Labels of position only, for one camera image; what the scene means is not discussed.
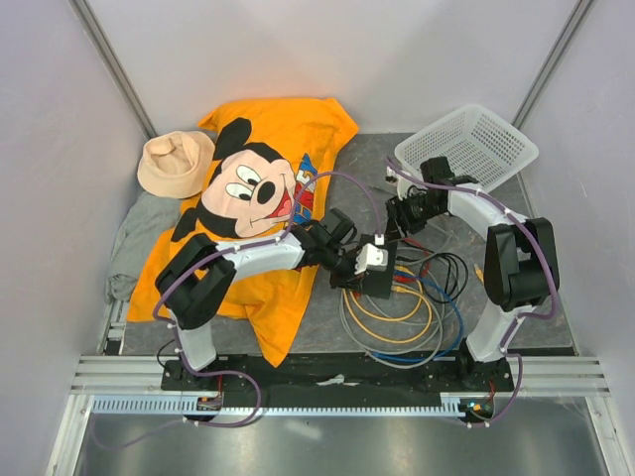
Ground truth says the red ethernet cable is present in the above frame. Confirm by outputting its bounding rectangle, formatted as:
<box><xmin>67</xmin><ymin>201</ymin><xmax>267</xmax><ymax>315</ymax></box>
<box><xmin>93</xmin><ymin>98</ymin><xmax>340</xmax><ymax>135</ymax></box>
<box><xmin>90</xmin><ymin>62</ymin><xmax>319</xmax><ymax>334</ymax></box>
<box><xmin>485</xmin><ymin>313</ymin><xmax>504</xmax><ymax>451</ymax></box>
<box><xmin>391</xmin><ymin>237</ymin><xmax>428</xmax><ymax>287</ymax></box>

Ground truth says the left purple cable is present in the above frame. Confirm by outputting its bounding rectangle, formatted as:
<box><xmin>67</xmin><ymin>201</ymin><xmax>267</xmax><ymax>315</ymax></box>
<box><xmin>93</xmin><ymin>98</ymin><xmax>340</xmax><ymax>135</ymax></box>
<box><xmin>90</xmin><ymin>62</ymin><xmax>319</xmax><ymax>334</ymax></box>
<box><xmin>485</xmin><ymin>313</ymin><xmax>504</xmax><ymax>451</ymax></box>
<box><xmin>90</xmin><ymin>170</ymin><xmax>384</xmax><ymax>450</ymax></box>

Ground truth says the purple cable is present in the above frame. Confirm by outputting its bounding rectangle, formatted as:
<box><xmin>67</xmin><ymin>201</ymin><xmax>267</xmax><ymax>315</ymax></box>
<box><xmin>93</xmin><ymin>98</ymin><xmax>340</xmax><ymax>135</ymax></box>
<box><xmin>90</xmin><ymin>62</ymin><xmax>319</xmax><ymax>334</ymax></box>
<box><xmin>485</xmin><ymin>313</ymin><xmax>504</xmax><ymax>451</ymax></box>
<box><xmin>90</xmin><ymin>170</ymin><xmax>384</xmax><ymax>450</ymax></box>
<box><xmin>385</xmin><ymin>155</ymin><xmax>562</xmax><ymax>430</ymax></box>

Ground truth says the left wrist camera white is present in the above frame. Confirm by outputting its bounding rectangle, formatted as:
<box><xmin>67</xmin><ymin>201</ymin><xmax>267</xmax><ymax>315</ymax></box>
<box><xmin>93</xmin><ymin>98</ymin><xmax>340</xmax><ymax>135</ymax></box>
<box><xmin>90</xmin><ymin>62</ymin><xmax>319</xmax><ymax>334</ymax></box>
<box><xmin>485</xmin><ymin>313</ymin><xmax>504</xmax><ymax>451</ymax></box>
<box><xmin>354</xmin><ymin>234</ymin><xmax>389</xmax><ymax>275</ymax></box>

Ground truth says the grey cloth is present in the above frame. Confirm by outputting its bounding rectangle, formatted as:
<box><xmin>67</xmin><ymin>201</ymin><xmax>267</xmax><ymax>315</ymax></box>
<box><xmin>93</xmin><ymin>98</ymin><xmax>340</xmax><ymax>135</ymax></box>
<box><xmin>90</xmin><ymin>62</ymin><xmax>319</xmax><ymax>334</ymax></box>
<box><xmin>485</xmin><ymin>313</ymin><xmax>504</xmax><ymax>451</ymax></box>
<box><xmin>105</xmin><ymin>191</ymin><xmax>181</xmax><ymax>302</ymax></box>

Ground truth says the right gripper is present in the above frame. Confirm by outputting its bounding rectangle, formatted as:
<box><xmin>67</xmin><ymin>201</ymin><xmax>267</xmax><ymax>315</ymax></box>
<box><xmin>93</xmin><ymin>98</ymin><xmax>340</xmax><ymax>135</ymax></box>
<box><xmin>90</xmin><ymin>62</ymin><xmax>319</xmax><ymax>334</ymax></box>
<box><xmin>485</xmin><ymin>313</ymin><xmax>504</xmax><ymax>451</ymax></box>
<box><xmin>383</xmin><ymin>191</ymin><xmax>444</xmax><ymax>244</ymax></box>

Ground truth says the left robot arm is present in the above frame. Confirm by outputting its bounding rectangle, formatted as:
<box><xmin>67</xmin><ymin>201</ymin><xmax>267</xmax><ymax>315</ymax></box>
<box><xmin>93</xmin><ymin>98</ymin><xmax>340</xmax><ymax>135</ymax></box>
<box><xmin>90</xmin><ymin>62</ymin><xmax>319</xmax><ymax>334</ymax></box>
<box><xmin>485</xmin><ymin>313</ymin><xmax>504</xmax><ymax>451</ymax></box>
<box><xmin>155</xmin><ymin>208</ymin><xmax>372</xmax><ymax>390</ymax></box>

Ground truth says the white plastic basket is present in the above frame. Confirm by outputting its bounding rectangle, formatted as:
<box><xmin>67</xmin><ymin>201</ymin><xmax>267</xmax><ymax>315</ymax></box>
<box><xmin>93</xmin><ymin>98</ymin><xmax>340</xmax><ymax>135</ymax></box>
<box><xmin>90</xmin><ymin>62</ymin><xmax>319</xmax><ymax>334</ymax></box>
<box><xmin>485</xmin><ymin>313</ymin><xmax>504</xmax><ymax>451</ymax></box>
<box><xmin>394</xmin><ymin>104</ymin><xmax>539</xmax><ymax>192</ymax></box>

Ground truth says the blue ethernet cable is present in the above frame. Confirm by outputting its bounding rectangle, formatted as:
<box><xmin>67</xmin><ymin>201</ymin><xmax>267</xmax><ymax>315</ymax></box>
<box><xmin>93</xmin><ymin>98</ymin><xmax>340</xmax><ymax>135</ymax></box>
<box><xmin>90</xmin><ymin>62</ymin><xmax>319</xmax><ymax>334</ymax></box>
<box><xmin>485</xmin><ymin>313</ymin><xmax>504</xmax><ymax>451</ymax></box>
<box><xmin>368</xmin><ymin>272</ymin><xmax>464</xmax><ymax>368</ymax></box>

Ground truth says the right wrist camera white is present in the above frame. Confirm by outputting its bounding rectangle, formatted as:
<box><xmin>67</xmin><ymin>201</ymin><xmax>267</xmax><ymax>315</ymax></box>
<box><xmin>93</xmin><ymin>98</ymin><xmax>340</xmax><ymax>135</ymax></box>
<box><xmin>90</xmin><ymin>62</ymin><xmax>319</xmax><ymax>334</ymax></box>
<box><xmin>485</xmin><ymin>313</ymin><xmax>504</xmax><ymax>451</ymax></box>
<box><xmin>385</xmin><ymin>166</ymin><xmax>414</xmax><ymax>200</ymax></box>

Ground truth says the black ethernet cable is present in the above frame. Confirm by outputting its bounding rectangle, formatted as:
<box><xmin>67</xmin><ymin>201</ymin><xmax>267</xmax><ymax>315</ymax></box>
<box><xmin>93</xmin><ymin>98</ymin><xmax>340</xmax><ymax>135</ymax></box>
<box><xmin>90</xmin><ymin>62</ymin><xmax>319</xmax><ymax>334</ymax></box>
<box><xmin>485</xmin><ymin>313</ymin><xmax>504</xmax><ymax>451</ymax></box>
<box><xmin>406</xmin><ymin>237</ymin><xmax>469</xmax><ymax>302</ymax></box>

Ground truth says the orange Mickey Mouse shirt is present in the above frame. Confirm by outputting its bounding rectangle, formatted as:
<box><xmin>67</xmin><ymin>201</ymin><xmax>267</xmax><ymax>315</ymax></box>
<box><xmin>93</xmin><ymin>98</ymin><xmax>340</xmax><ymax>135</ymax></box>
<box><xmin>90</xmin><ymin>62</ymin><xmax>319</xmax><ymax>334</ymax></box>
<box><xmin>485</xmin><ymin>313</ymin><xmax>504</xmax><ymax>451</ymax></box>
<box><xmin>127</xmin><ymin>97</ymin><xmax>359</xmax><ymax>367</ymax></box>

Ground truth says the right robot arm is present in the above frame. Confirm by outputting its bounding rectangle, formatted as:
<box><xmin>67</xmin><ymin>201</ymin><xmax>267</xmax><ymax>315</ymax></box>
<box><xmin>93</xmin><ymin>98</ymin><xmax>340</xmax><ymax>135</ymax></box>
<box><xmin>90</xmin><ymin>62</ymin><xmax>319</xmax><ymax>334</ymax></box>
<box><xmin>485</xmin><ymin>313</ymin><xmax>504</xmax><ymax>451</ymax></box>
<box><xmin>386</xmin><ymin>157</ymin><xmax>561</xmax><ymax>391</ymax></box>

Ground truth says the peach bucket hat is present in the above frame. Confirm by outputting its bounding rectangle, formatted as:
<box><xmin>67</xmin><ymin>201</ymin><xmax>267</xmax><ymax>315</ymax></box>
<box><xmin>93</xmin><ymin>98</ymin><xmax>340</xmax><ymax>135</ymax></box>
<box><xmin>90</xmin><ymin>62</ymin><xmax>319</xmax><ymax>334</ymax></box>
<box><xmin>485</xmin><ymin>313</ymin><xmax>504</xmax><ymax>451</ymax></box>
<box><xmin>137</xmin><ymin>131</ymin><xmax>215</xmax><ymax>199</ymax></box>

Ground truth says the grey ethernet cable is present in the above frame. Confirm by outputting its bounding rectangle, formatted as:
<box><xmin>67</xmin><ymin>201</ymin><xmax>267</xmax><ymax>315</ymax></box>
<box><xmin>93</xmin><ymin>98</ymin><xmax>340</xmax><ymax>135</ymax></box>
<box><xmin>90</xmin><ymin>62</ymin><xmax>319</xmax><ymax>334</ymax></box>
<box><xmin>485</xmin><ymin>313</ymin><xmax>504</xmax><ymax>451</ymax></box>
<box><xmin>339</xmin><ymin>217</ymin><xmax>467</xmax><ymax>362</ymax></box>

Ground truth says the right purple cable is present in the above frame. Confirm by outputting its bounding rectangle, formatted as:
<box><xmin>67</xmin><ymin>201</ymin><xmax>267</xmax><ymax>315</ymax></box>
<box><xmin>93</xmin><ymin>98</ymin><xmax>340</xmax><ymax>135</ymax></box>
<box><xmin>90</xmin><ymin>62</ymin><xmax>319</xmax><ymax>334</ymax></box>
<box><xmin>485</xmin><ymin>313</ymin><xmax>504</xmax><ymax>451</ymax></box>
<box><xmin>385</xmin><ymin>155</ymin><xmax>562</xmax><ymax>430</ymax></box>

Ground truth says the black network switch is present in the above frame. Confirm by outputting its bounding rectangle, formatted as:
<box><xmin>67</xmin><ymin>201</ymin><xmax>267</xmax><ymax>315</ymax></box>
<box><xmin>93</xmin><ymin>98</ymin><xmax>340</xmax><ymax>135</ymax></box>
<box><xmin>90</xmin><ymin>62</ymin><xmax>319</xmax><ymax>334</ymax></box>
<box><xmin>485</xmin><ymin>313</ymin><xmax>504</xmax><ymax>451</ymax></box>
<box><xmin>354</xmin><ymin>241</ymin><xmax>397</xmax><ymax>299</ymax></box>

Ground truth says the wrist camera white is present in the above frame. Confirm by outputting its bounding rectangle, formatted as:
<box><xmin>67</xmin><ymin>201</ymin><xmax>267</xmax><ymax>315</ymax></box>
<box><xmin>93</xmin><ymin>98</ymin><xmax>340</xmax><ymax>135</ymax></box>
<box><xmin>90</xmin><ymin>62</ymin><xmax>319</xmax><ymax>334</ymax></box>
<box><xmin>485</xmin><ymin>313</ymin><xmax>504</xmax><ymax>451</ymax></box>
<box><xmin>385</xmin><ymin>166</ymin><xmax>414</xmax><ymax>200</ymax></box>
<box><xmin>354</xmin><ymin>234</ymin><xmax>389</xmax><ymax>275</ymax></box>

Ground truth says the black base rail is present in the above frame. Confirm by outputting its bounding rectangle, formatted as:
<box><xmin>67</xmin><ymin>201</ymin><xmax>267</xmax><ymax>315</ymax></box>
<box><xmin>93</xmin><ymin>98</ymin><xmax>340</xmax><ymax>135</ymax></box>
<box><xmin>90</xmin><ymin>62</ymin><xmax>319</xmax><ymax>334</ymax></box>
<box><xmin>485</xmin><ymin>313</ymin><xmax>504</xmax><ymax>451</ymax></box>
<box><xmin>161</xmin><ymin>350</ymin><xmax>517</xmax><ymax>405</ymax></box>

